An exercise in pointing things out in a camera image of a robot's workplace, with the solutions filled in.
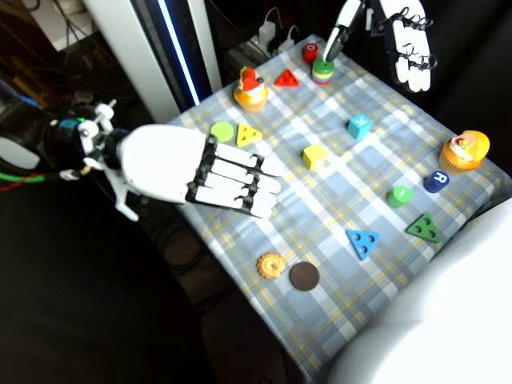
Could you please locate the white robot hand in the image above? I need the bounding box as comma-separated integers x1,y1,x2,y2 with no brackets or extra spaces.
118,124,286,220
322,0,438,94

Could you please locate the blue letter K cube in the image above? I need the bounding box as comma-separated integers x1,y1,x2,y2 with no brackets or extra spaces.
346,114,374,141

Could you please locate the green sandwich cookie toy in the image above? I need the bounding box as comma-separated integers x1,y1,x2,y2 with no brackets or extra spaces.
210,121,235,142

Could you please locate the yellow triangle block with holes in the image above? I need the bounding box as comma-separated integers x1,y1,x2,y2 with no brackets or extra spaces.
235,122,264,148

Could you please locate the red cylinder block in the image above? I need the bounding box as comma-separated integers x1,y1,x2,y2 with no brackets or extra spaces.
302,42,320,65

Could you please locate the peach cream toy cupcake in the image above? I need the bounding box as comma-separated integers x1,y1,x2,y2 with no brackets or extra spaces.
438,130,491,175

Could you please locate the strawberry toy cupcake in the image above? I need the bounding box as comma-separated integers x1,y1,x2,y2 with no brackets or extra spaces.
233,66,270,114

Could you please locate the white column with blue light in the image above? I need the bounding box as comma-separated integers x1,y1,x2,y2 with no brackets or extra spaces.
82,0,223,126

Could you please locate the blue letter R cylinder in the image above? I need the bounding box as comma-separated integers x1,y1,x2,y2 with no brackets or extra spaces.
423,170,450,194

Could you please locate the red triangle block with holes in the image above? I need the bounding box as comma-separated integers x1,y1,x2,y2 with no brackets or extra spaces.
273,68,301,88

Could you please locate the white power strip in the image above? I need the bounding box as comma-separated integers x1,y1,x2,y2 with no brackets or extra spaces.
250,22,300,58

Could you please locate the yellow cube block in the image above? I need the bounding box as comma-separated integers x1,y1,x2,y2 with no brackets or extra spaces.
302,143,327,172

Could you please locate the green cylinder block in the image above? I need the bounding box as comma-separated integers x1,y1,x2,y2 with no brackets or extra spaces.
386,185,414,210

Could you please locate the tan biscuit toy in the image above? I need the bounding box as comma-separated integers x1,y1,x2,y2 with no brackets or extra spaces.
256,252,287,278

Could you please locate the blue plaid tablecloth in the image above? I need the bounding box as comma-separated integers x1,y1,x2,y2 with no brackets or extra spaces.
166,34,503,383

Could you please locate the green triangle block with holes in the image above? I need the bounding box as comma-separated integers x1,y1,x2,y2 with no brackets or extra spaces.
405,212,442,244

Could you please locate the chocolate sandwich cookie toy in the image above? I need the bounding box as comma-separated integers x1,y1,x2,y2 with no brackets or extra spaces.
289,261,321,292

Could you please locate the blue triangle block with holes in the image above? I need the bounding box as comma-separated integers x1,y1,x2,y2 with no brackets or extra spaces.
346,230,382,262

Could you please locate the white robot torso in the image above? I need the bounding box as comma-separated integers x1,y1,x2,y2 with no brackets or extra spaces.
327,199,512,384

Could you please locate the colourful ring stacking toy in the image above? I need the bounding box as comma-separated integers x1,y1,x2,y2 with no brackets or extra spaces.
310,56,334,86

